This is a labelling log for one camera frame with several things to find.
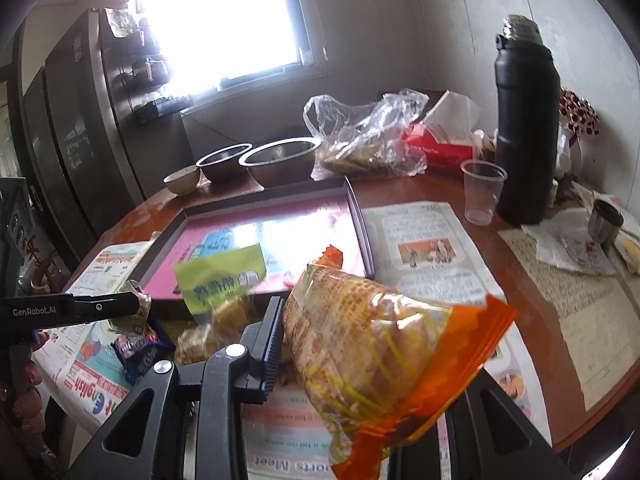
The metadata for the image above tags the blue chocolate snack packet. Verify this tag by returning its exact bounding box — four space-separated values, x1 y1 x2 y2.
111 315 176 386

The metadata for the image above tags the green snack packet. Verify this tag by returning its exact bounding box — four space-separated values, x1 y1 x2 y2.
174 244 266 365

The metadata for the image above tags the orange bread snack bag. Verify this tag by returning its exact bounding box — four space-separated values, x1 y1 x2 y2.
283 246 516 479

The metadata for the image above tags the left hand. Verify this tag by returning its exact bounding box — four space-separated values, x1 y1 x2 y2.
1 330 49 457

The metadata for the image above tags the newspaper on table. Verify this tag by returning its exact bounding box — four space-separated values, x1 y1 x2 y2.
35 202 549 479

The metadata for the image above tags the handwritten paper sheet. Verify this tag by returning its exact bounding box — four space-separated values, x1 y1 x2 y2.
499 230 639 410

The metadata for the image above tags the dark tray with pink liner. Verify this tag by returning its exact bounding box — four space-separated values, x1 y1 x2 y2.
130 178 374 302

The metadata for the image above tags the white ceramic bowl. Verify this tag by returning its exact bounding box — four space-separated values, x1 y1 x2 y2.
163 165 201 196

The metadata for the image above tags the dark refrigerator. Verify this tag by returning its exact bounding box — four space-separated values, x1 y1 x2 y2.
23 9 194 266

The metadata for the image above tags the crumpled white paper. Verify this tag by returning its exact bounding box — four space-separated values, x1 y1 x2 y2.
522 208 616 276

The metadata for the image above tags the small steel bowl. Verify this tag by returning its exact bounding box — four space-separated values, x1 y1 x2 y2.
196 143 253 184

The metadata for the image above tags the large steel bowl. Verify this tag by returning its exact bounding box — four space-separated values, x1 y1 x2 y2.
239 136 321 188

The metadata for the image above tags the small steel cup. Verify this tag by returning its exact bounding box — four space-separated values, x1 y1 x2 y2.
588 200 624 252

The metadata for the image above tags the clear plastic cup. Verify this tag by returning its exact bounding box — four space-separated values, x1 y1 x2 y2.
460 159 508 226

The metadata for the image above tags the clear plastic bag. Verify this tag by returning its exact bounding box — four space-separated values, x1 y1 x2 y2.
303 89 430 180

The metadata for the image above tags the red tissue box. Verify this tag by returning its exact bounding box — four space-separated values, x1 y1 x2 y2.
401 90 480 177

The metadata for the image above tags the black thermos bottle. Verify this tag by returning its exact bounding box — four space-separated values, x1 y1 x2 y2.
495 14 561 226

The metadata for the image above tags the red white flower decoration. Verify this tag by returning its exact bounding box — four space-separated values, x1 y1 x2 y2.
558 88 601 177

